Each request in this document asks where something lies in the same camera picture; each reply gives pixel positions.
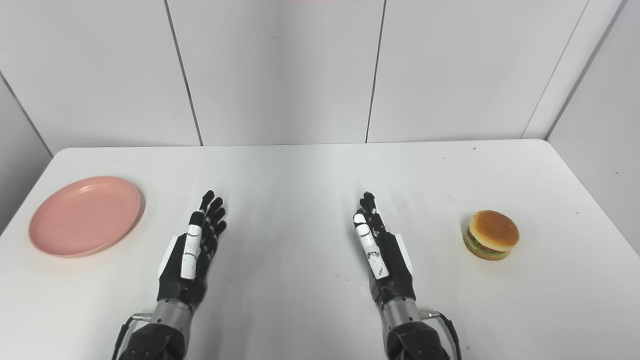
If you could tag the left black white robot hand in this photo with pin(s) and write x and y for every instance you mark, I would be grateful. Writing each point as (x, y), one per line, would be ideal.
(192, 260)

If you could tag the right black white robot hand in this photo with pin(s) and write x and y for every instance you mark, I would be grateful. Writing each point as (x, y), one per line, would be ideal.
(385, 260)

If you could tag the toy hamburger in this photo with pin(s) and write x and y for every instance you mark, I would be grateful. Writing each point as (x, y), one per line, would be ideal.
(491, 235)

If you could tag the pink round plate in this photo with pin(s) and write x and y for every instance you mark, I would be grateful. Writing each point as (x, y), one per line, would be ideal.
(86, 216)

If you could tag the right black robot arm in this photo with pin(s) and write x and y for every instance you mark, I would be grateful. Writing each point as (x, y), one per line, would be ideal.
(410, 332)

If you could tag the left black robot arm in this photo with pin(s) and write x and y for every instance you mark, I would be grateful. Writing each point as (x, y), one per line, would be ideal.
(160, 335)

